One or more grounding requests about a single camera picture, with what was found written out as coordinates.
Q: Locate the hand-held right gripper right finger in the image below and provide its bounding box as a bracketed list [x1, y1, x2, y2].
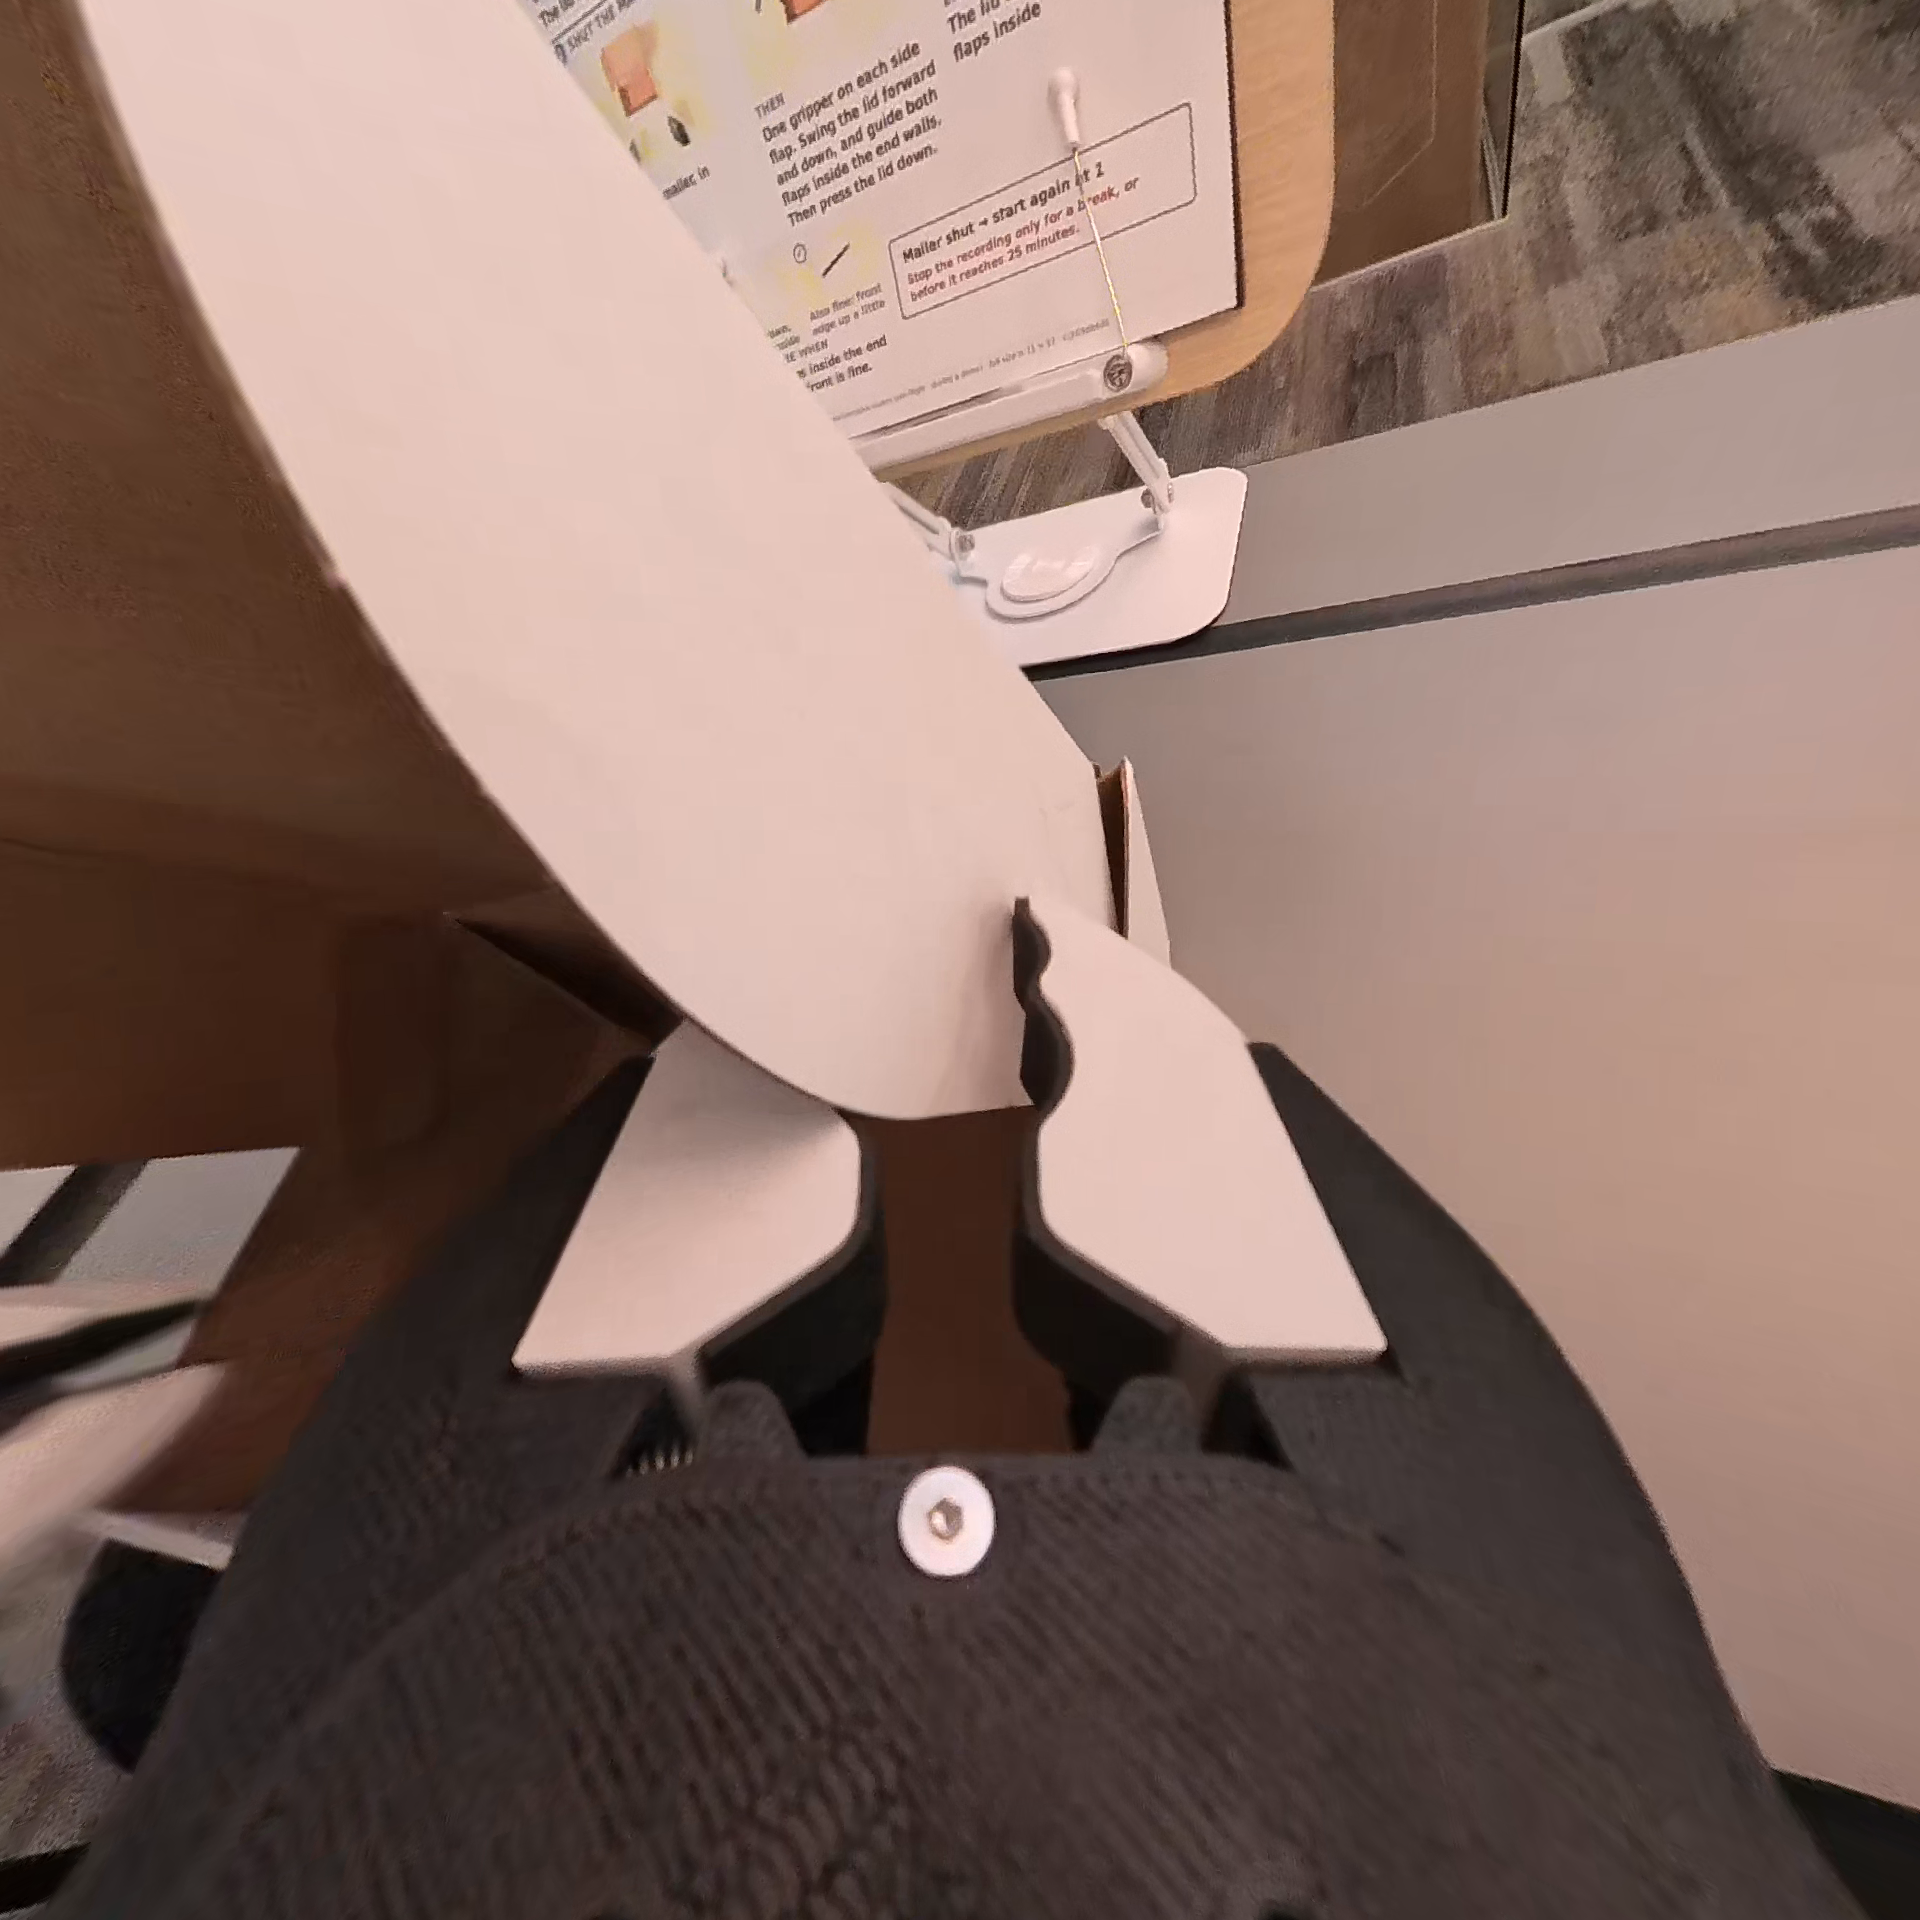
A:
[1014, 895, 1386, 1453]

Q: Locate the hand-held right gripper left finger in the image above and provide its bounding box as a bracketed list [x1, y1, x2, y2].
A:
[513, 1020, 890, 1453]

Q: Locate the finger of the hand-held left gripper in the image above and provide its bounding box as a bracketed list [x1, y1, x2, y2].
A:
[0, 1289, 231, 1535]

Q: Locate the white cardboard mailer box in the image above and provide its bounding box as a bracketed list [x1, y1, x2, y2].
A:
[0, 0, 1176, 1566]

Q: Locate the instruction sheet on wooden stand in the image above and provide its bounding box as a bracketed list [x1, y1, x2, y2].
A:
[517, 0, 1337, 672]

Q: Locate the printed instruction sheet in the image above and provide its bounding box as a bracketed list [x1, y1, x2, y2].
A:
[517, 0, 1247, 440]

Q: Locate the brown wooden cabinet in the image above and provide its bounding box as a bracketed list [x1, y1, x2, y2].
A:
[1327, 0, 1527, 281]

